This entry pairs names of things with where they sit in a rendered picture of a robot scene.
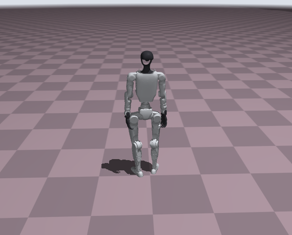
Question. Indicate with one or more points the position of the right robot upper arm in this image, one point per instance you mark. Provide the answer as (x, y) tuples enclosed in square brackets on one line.
[(161, 78)]

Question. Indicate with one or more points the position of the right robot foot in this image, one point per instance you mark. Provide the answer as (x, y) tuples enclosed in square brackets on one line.
[(153, 171)]

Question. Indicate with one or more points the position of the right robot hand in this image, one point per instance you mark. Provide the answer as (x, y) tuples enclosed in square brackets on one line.
[(164, 119)]

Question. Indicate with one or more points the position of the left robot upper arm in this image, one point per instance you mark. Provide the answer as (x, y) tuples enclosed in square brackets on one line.
[(130, 84)]

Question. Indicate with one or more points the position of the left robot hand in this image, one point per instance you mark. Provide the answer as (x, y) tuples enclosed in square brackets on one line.
[(127, 120)]

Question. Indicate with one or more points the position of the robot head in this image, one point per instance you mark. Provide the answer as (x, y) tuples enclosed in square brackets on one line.
[(146, 55)]

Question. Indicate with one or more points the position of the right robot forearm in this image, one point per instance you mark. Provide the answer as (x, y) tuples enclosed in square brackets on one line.
[(163, 104)]

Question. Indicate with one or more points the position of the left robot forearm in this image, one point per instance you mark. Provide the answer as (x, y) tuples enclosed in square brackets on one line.
[(127, 104)]

